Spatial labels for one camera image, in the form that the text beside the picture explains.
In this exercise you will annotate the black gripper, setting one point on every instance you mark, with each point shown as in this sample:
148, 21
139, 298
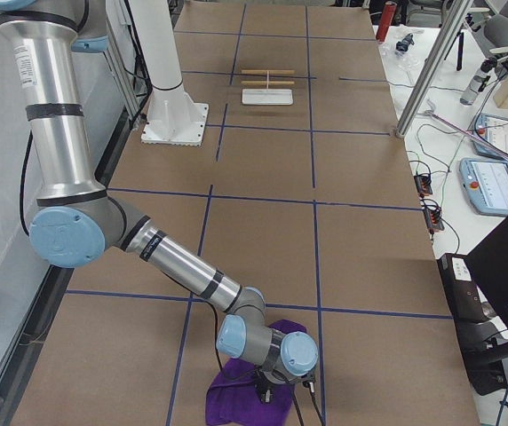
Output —
265, 381

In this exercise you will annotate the purple towel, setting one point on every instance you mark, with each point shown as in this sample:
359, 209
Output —
236, 395

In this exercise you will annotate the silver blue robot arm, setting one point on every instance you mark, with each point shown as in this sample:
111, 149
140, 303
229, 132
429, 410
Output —
78, 221

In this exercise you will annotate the white wooden towel rack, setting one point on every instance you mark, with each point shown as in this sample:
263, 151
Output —
271, 90

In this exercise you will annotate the black computer box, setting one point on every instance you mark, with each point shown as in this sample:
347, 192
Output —
462, 293

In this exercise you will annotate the near orange connector block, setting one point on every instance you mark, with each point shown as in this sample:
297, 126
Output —
433, 215

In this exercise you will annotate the orange connector block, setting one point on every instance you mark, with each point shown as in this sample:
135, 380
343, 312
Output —
423, 180
433, 215

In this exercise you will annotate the far orange connector block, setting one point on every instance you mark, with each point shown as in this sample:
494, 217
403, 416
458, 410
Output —
423, 180

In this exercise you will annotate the near blue teach pendant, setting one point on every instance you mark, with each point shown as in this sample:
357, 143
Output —
485, 183

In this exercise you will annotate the blue teach pendant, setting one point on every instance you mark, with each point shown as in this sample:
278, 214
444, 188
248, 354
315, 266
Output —
492, 128
485, 183

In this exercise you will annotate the far blue teach pendant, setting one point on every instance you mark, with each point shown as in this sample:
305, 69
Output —
492, 128

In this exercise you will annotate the black blue tool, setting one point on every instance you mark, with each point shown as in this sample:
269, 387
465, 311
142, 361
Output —
403, 45

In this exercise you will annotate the clear water bottle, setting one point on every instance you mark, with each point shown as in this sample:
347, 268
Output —
478, 82

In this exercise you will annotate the red cylinder bottle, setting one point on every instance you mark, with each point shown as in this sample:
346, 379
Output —
385, 20

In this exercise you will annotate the grey office chair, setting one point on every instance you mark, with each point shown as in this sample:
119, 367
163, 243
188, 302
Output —
495, 31

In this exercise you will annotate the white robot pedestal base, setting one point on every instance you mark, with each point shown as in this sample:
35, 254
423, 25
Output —
173, 118

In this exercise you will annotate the aluminium frame post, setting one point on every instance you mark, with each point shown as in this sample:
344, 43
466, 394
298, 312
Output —
447, 34

